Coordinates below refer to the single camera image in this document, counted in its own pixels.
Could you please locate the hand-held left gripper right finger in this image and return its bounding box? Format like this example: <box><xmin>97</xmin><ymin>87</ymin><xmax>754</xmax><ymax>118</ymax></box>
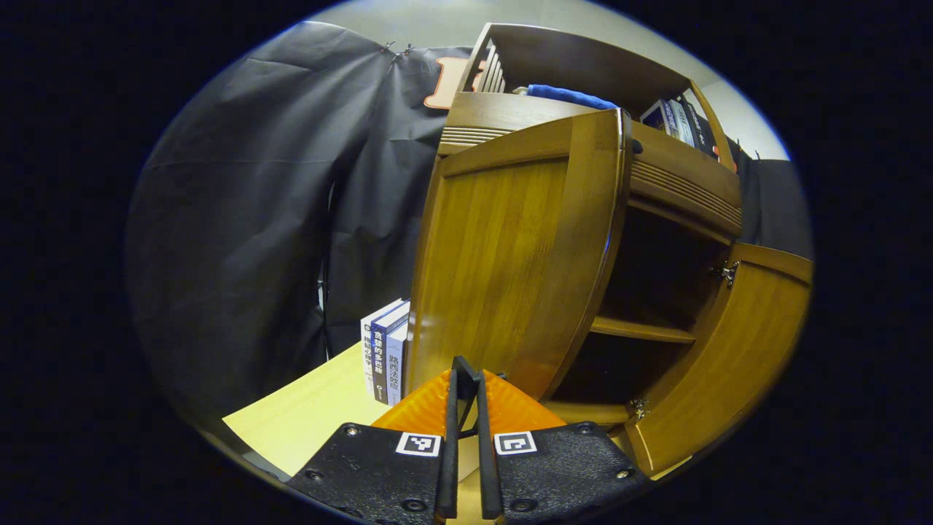
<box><xmin>466</xmin><ymin>361</ymin><xmax>651</xmax><ymax>525</ymax></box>

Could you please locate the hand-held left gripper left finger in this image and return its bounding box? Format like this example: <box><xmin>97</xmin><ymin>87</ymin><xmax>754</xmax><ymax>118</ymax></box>
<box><xmin>286</xmin><ymin>356</ymin><xmax>467</xmax><ymax>525</ymax></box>

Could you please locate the wooden shoe cabinet door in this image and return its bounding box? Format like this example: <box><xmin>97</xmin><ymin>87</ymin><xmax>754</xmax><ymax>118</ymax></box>
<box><xmin>405</xmin><ymin>108</ymin><xmax>633</xmax><ymax>409</ymax></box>
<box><xmin>625</xmin><ymin>242</ymin><xmax>813</xmax><ymax>478</ymax></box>

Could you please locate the wooden double-door shoe cabinet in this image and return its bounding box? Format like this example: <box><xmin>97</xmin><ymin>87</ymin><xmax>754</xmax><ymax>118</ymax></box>
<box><xmin>405</xmin><ymin>22</ymin><xmax>813</xmax><ymax>478</ymax></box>

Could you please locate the wooden cabinet drawer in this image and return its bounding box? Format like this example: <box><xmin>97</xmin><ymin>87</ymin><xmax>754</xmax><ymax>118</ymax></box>
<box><xmin>437</xmin><ymin>91</ymin><xmax>744</xmax><ymax>245</ymax></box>

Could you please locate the pale blue standing book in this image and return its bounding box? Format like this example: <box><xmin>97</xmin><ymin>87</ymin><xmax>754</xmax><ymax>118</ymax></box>
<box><xmin>385</xmin><ymin>321</ymin><xmax>410</xmax><ymax>408</ymax></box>

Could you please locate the white standing book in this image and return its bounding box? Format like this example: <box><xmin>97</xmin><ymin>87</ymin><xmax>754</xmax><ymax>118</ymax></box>
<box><xmin>360</xmin><ymin>297</ymin><xmax>405</xmax><ymax>394</ymax></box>

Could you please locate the wooden inner shelf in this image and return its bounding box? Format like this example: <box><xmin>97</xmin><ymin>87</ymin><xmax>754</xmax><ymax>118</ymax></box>
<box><xmin>589</xmin><ymin>316</ymin><xmax>697</xmax><ymax>345</ymax></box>

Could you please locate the black backdrop cloth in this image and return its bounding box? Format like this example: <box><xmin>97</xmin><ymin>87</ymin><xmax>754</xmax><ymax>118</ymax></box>
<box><xmin>124</xmin><ymin>20</ymin><xmax>813</xmax><ymax>438</ymax></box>

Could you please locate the blue folded towel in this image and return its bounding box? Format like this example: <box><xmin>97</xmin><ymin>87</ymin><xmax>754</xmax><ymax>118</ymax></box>
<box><xmin>526</xmin><ymin>84</ymin><xmax>619</xmax><ymax>112</ymax></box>

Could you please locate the white spine book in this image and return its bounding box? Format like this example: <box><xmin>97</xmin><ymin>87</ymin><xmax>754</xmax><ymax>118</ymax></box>
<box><xmin>665</xmin><ymin>98</ymin><xmax>697</xmax><ymax>147</ymax></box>

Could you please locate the black spine book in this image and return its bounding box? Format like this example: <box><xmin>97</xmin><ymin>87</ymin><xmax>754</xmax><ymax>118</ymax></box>
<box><xmin>682</xmin><ymin>93</ymin><xmax>722</xmax><ymax>158</ymax></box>

